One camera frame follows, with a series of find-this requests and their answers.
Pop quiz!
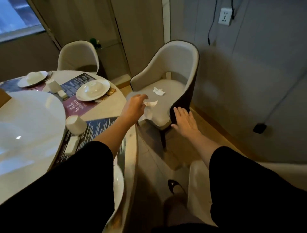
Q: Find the person's black left sleeve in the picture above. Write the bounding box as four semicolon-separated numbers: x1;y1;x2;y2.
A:
0;141;115;233

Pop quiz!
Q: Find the white ceramic bowl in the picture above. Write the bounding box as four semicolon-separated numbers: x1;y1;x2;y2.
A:
26;71;44;83
84;81;104;94

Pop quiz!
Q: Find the black power adapter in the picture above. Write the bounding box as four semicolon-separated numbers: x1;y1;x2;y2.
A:
253;123;267;134

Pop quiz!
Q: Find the white marble lazy susan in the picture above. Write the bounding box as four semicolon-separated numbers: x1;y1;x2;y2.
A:
0;90;67;206

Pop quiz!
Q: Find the person's black sleeve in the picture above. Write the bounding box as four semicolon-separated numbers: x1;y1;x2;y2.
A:
209;146;307;233
0;141;115;233

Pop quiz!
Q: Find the person's right forearm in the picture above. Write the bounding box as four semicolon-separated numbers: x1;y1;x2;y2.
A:
191;131;222;168

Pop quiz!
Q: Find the white framed window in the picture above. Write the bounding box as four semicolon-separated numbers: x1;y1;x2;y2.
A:
0;0;46;43

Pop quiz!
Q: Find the person's left hand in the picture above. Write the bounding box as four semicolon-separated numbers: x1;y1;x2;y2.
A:
120;94;149;125

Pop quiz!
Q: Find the black and red paper placemat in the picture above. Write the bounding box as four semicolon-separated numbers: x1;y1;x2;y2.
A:
51;116;128;173
0;72;53;93
48;73;117;118

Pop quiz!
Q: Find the black power cable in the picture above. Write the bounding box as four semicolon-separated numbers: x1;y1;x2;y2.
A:
207;0;219;46

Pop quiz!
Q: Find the white wall socket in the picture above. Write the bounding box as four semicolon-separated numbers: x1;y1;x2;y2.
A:
217;7;233;26

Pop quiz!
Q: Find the person's left forearm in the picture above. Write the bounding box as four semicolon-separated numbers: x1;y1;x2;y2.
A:
92;116;131;159

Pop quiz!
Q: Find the person's left leg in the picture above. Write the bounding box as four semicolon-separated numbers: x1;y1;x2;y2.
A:
163;193;216;227

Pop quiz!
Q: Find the round beige marble table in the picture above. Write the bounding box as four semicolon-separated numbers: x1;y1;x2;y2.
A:
0;70;139;233

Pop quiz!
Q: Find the person's right hand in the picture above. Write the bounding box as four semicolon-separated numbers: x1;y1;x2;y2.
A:
170;107;202;141

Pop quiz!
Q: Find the person's black right sleeve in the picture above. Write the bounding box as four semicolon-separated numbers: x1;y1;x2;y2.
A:
209;146;307;233

